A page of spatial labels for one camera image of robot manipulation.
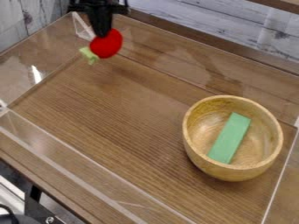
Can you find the clear acrylic tray wall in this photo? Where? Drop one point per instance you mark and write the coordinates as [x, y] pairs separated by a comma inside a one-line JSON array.
[[97, 194]]

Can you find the wooden bowl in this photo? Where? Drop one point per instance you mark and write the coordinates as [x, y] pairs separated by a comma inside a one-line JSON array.
[[262, 143]]

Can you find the green rectangular block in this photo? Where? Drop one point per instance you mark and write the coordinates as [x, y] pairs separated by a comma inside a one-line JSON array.
[[230, 138]]

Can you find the red plush fruit green stem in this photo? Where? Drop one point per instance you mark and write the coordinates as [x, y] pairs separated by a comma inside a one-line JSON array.
[[103, 48]]

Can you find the black metal table frame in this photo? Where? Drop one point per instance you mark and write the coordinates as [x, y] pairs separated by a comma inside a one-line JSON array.
[[37, 214]]

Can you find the clear acrylic corner bracket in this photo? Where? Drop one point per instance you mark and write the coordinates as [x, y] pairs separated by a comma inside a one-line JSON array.
[[82, 29]]

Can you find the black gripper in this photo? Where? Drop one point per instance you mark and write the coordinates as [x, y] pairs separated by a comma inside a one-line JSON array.
[[101, 20]]

